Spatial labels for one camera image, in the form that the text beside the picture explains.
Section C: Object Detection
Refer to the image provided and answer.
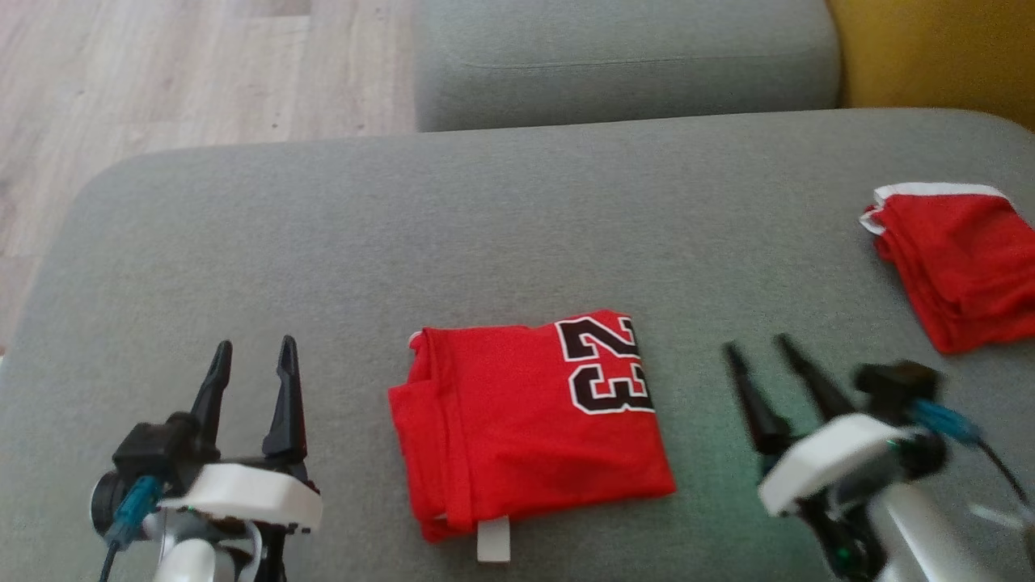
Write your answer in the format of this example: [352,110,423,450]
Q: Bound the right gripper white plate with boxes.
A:
[722,334,916,582]

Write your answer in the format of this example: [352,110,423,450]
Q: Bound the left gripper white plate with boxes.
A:
[158,335,325,582]

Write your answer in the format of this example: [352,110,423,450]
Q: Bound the red basketball shorts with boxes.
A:
[859,183,1035,355]

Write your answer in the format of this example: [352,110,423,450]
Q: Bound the red basketball jersey number 23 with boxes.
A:
[388,310,678,564]

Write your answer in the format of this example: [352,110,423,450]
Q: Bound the yellow sofa back cushion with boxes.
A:
[825,0,1035,132]

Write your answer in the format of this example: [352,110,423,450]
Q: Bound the grey sofa seat cushion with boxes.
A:
[412,0,842,133]

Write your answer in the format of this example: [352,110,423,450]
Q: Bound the left camera cable blue plug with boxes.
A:
[97,475,164,582]

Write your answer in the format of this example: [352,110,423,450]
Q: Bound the camera cable blue plug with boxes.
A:
[912,400,1035,518]
[97,475,164,582]

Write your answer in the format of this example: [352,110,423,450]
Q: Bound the right camera cable blue plug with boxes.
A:
[912,400,1035,518]

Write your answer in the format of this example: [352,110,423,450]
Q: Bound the white cable label tag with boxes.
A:
[969,503,1034,528]

